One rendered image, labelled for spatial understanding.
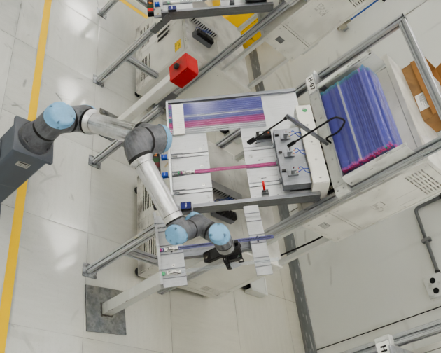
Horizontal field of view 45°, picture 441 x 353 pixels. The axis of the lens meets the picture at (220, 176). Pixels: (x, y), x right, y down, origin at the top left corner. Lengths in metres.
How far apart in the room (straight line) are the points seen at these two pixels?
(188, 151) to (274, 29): 1.29
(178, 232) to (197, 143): 0.91
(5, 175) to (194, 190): 0.86
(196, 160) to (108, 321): 0.99
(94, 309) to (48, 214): 0.57
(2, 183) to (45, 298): 0.62
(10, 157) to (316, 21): 2.18
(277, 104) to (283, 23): 0.88
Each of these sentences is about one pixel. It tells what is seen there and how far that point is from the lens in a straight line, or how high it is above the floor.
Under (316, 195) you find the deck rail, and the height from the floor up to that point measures 1.23.
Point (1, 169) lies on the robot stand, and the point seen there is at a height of 0.38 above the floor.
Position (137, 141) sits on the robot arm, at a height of 1.07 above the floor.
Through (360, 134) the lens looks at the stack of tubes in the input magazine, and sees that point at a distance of 2.54.
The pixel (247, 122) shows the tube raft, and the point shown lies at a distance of 2.81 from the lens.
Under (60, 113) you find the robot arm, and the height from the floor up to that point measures 0.78.
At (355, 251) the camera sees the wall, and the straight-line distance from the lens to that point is 4.18.
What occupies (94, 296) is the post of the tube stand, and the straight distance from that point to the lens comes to 2.97.
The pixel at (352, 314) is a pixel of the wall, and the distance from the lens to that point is 4.09.
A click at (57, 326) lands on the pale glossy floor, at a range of 2.81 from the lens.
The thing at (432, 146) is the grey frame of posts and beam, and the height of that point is 1.79.
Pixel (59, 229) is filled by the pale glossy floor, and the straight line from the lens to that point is 3.02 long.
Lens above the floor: 2.29
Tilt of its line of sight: 32 degrees down
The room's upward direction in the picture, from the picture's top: 57 degrees clockwise
